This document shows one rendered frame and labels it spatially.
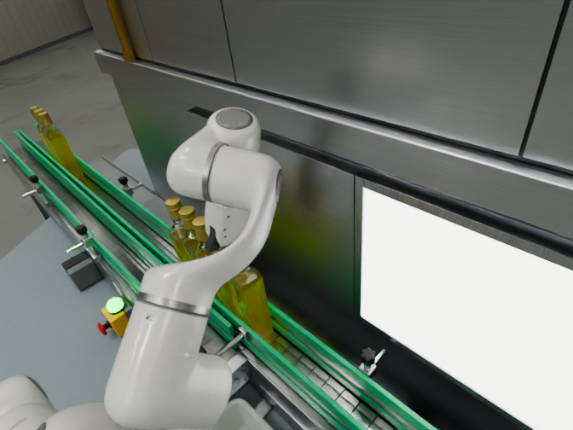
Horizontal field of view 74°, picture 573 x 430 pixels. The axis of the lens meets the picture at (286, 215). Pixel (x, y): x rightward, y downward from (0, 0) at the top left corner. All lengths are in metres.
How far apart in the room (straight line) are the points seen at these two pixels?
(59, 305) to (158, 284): 1.01
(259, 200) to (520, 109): 0.29
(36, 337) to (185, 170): 0.99
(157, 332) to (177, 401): 0.08
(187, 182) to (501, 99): 0.36
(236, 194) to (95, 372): 0.83
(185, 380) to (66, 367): 0.82
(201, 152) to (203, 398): 0.28
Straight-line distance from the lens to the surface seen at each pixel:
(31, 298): 1.52
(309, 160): 0.64
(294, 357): 0.89
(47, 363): 1.29
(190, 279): 0.43
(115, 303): 1.17
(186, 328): 0.44
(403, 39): 0.51
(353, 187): 0.59
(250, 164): 0.46
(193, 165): 0.47
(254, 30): 0.68
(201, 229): 0.80
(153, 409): 0.45
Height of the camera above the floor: 1.63
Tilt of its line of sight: 37 degrees down
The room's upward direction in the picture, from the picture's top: 8 degrees counter-clockwise
